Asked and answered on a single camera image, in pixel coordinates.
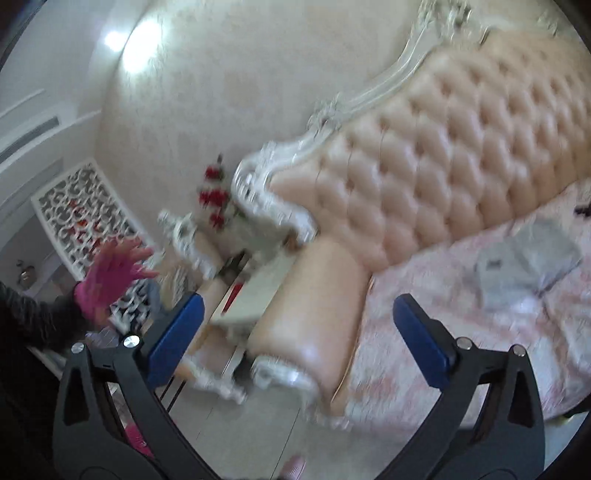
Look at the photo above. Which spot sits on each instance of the carved white ornate furniture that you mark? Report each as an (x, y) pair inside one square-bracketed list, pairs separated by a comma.
[(189, 240)]

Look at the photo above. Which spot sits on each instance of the white nightstand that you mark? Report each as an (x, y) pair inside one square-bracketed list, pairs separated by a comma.
[(258, 290)]

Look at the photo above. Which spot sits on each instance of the another person's forearm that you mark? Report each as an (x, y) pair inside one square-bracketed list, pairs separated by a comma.
[(41, 314)]

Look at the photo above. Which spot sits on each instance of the white knit garment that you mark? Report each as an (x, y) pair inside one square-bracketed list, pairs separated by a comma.
[(526, 258)]

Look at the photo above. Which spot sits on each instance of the tufted beige bed headboard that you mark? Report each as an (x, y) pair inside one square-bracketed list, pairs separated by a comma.
[(438, 161)]

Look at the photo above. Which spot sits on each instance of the pink slipper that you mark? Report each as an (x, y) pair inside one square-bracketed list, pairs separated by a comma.
[(138, 441), (294, 467)]

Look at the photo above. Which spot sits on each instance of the padded beige bed side rail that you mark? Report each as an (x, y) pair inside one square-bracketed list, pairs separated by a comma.
[(304, 314)]

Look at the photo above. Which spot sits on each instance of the pink floral bedspread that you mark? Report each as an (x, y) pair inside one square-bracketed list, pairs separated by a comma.
[(461, 323)]

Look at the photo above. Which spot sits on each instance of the ceiling light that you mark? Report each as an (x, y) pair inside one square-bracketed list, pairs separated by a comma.
[(114, 40)]

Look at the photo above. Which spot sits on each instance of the white lattice screen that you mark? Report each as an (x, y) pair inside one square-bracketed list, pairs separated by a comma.
[(83, 207)]

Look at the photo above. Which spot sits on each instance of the red artificial flowers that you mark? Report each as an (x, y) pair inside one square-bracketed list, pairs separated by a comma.
[(213, 198)]

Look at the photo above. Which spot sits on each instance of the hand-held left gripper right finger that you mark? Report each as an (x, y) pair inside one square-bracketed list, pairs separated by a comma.
[(422, 341)]

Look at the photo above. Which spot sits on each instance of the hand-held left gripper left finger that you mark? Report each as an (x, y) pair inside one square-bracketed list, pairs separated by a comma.
[(178, 337)]

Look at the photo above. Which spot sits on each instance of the ceiling air vent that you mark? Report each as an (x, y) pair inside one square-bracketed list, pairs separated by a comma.
[(27, 136)]

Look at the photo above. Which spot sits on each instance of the small dark ornament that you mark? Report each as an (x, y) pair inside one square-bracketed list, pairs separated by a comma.
[(25, 274)]

